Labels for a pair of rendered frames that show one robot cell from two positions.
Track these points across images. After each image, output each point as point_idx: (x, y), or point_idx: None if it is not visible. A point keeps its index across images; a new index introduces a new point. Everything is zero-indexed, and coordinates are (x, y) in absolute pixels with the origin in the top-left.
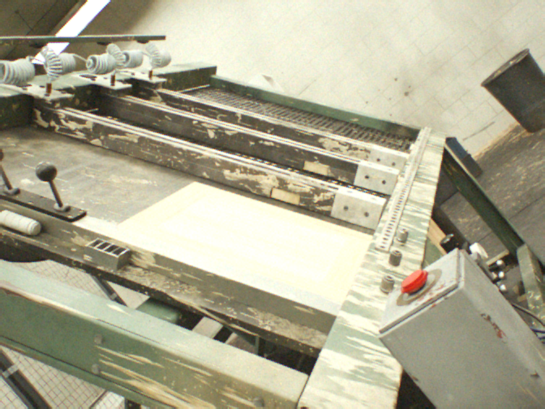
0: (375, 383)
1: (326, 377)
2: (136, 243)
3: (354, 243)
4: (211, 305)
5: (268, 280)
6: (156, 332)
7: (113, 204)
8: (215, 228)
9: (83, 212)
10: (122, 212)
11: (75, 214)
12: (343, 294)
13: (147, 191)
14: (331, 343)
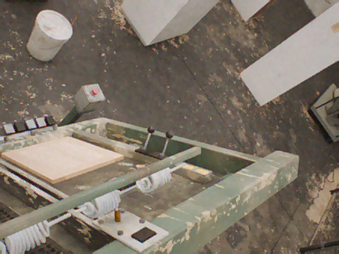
0: (93, 120)
1: (103, 121)
2: (122, 144)
3: (20, 150)
4: None
5: (88, 135)
6: (133, 126)
7: (113, 171)
8: (79, 156)
9: (136, 149)
10: (112, 168)
11: (139, 148)
12: (63, 137)
13: (88, 180)
14: (93, 124)
